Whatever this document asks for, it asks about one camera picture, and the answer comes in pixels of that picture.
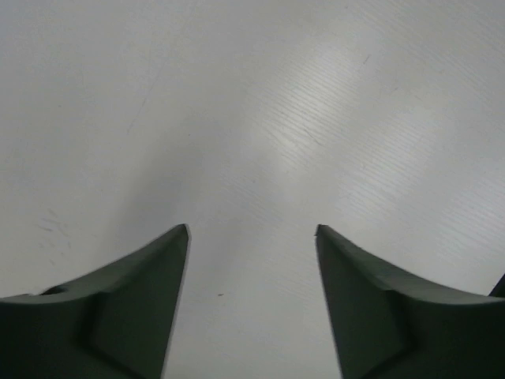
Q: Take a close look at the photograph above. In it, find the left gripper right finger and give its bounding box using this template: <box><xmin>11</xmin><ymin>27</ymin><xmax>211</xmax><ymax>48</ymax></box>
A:
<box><xmin>316</xmin><ymin>225</ymin><xmax>504</xmax><ymax>378</ymax></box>

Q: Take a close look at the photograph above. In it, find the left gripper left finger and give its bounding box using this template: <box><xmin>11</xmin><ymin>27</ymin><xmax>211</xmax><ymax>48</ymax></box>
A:
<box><xmin>1</xmin><ymin>224</ymin><xmax>189</xmax><ymax>378</ymax></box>

